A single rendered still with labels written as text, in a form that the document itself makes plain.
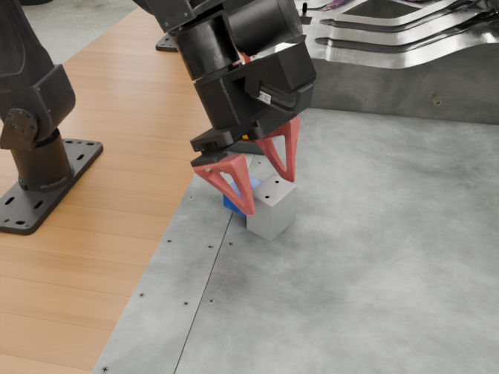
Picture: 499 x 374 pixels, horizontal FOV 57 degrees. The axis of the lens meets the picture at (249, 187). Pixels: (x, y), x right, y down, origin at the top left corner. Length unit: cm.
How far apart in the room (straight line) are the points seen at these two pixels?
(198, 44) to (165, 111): 35
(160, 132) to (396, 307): 45
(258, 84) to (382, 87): 38
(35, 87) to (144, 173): 19
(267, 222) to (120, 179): 23
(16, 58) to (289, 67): 30
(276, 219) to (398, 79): 37
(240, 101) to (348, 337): 25
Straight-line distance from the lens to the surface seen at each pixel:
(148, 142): 73
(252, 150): 68
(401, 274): 52
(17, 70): 56
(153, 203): 60
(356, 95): 80
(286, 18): 46
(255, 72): 44
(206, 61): 48
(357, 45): 87
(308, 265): 51
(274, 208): 50
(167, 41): 110
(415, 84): 80
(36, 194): 65
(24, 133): 59
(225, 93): 46
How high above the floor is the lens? 117
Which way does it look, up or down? 37 degrees down
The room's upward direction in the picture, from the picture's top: straight up
